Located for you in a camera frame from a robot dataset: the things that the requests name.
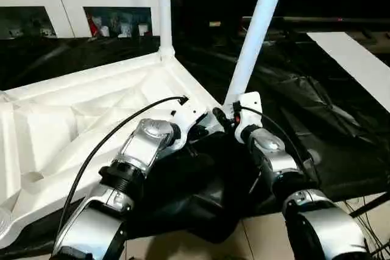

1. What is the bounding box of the white plastic table leg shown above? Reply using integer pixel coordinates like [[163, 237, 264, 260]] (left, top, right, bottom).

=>
[[224, 0, 291, 107], [157, 0, 176, 61]]

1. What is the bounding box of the white plastic table top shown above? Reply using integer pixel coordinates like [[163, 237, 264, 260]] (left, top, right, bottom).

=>
[[0, 52, 227, 250]]

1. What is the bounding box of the black plastic mat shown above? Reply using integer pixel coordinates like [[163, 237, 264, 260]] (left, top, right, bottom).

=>
[[0, 32, 390, 245]]

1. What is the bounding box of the white flat panel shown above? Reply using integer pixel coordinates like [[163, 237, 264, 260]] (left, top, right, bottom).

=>
[[308, 31, 390, 113]]

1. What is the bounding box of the black stand leg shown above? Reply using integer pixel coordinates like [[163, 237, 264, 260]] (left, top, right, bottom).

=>
[[350, 192, 390, 218]]

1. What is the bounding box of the white glass-door cabinet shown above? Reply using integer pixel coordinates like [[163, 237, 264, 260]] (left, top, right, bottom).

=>
[[0, 0, 160, 39]]

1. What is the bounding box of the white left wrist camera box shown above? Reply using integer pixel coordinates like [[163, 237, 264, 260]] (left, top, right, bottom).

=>
[[169, 98, 209, 151]]

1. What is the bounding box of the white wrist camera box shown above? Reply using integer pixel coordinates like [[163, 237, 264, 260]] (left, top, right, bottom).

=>
[[169, 98, 209, 151], [232, 91, 264, 144]]

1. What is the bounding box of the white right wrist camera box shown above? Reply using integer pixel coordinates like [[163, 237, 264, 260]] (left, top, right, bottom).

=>
[[232, 91, 264, 144]]

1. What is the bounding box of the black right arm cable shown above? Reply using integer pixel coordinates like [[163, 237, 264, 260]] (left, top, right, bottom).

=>
[[234, 104, 321, 188]]

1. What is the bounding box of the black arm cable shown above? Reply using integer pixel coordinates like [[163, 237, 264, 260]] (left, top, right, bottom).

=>
[[234, 104, 321, 188], [56, 95, 190, 236]]

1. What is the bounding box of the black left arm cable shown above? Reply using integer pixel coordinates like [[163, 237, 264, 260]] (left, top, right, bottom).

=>
[[56, 95, 190, 236]]

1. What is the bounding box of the dark horizontal rail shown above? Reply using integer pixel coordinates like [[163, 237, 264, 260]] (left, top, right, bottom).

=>
[[241, 16, 390, 29]]

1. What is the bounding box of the black floor cable bundle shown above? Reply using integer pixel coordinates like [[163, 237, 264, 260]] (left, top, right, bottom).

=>
[[344, 196, 390, 260]]

